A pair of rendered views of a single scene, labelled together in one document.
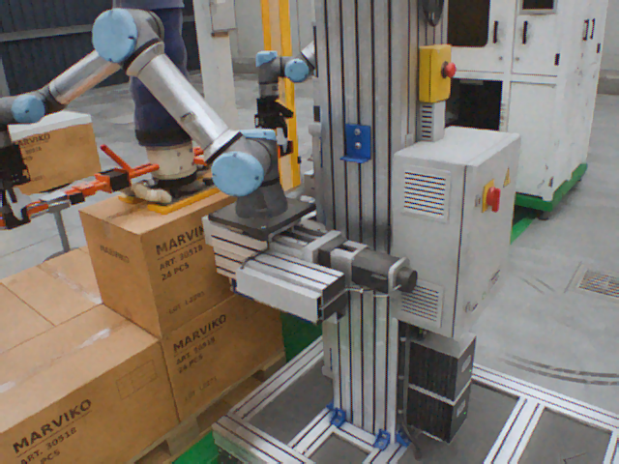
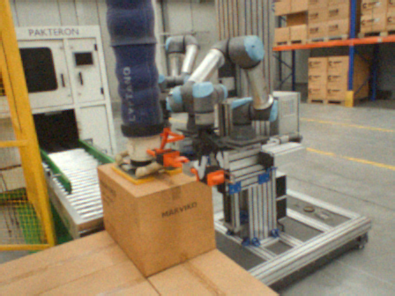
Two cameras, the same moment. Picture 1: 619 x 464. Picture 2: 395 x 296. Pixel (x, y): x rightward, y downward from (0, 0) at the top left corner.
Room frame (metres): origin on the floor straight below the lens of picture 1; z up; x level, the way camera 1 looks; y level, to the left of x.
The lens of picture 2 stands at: (0.98, 2.10, 1.53)
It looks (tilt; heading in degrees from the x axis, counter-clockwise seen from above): 15 degrees down; 288
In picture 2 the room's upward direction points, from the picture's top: 5 degrees counter-clockwise
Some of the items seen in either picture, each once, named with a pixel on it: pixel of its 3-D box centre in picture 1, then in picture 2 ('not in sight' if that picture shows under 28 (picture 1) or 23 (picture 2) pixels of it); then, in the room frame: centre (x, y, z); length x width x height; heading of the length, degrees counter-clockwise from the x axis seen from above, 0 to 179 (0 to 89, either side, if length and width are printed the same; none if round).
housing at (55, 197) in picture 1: (54, 202); (192, 168); (1.44, 0.79, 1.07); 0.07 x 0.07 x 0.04; 51
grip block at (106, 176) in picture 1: (113, 180); (167, 157); (1.61, 0.65, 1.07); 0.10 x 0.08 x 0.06; 51
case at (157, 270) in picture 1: (184, 241); (152, 204); (1.80, 0.50, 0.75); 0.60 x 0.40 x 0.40; 140
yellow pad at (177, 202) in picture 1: (192, 190); (162, 162); (1.75, 0.42, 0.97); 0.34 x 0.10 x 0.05; 141
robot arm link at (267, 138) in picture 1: (255, 153); (242, 109); (1.34, 0.13, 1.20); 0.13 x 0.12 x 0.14; 169
